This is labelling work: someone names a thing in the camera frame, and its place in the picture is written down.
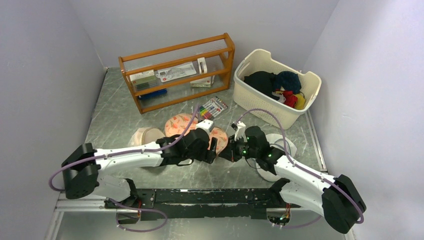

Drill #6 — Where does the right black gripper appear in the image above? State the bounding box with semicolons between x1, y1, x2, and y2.
218;133;259;163

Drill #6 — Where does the pink floral mesh laundry bag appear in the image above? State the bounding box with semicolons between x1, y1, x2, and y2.
164;113;229;154

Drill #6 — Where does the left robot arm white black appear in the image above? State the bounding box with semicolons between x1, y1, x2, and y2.
62;128;218;208

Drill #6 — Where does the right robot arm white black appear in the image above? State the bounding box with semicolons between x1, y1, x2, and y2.
219;122;367;234

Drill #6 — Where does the white round mesh laundry bag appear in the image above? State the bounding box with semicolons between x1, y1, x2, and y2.
255;133;298;183

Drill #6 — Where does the beige round mesh laundry bag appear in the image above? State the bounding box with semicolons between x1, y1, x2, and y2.
128;127;165;147

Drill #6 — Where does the cream plastic laundry basket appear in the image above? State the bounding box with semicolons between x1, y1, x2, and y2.
233;48;322;130

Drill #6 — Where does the pack of coloured markers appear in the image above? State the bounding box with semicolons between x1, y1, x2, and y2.
199;96;228;121

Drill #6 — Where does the white box on shelf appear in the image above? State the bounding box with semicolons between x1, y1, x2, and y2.
190;76;215;88

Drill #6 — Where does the blue item on lower shelf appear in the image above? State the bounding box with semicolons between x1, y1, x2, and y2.
137;88;168;100

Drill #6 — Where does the white paper sheet on shelf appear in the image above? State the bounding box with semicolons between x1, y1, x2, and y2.
156;62;197;83

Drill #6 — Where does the orange wooden shelf rack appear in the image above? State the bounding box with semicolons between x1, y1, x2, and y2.
118;33;236;114

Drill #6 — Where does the black garment in basket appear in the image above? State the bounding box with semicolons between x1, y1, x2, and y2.
244;71;279;100

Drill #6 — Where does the white upright item on shelf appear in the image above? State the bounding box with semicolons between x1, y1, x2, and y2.
197;57;208;75

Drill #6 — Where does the white red box left shelf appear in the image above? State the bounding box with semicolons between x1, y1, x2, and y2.
129;70;159;92

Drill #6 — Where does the red garment in basket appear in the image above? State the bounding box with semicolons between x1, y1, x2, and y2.
274;90;298;108

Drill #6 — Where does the yellow garment in basket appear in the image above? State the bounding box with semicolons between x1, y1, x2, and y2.
294;92;306;110

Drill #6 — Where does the dark blue garment in basket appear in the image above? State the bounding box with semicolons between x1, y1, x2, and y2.
272;71;302;94

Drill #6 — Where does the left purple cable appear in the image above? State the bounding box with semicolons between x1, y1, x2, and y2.
48;104;201;233

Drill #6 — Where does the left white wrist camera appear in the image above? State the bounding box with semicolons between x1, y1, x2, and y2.
195;119;215;135

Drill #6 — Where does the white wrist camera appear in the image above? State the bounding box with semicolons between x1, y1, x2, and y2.
231;121;246;141
195;119;215;135

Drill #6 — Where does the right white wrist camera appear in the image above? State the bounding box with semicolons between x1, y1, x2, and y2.
231;121;246;141

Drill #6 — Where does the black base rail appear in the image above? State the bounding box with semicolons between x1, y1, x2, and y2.
104;188;287;221

